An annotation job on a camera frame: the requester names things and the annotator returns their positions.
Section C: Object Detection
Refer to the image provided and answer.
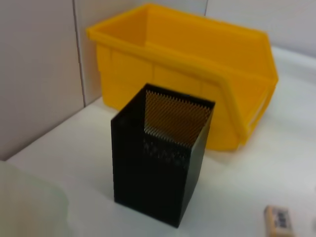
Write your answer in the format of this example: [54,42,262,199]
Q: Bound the yellow plastic storage bin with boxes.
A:
[85,2,279,151]

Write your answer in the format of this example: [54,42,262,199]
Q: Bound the beige eraser with barcode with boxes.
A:
[264,204,296,237]

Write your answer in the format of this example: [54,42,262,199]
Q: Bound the translucent green fruit bowl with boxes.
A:
[0,159,69,237]

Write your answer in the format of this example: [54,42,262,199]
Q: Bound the black mesh pen holder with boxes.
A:
[110,83,216,228]

